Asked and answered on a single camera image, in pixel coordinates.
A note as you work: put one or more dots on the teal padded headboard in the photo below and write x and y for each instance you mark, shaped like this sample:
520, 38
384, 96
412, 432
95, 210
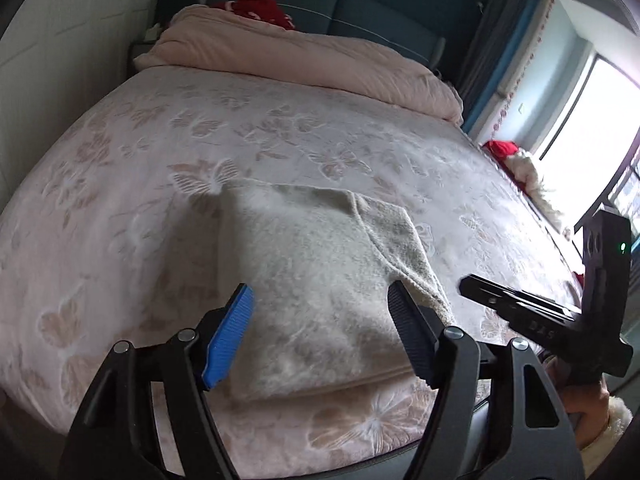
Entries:
390, 5

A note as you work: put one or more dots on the bed with floral sheet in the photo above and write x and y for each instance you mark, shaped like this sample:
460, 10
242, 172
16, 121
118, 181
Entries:
125, 185

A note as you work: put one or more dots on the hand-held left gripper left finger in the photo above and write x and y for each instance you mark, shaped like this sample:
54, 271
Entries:
230, 340

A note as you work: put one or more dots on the grey-white towel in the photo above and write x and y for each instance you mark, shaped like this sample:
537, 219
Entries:
310, 270

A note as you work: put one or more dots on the red and white plush toy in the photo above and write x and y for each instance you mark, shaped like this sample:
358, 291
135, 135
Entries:
527, 172

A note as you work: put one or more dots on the white wardrobe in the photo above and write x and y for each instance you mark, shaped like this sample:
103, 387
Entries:
60, 35

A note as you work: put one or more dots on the bright window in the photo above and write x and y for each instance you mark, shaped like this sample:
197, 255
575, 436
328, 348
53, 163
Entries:
590, 135

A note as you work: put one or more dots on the dark bedside table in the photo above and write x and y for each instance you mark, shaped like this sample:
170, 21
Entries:
145, 42

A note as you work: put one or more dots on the grey blue curtain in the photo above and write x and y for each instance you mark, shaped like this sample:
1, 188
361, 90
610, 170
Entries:
495, 45

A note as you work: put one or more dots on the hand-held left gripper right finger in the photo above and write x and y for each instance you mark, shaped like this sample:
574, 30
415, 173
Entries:
410, 335

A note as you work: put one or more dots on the pink duvet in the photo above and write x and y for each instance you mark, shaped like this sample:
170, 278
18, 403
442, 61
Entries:
300, 60

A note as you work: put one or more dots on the red plush cloth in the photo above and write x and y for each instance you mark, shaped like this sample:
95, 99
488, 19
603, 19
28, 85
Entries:
502, 149

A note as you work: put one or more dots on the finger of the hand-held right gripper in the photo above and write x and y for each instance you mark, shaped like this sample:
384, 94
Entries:
500, 295

